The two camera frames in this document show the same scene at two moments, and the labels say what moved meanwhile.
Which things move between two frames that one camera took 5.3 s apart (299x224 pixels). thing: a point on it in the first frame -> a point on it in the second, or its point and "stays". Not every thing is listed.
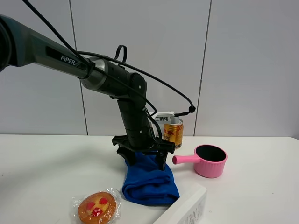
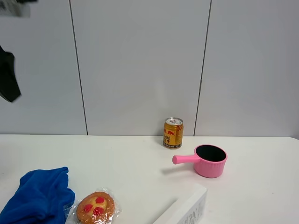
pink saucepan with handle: x=210 y=160 stays
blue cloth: x=146 y=183 -> x=41 y=198
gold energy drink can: x=174 y=132 stays
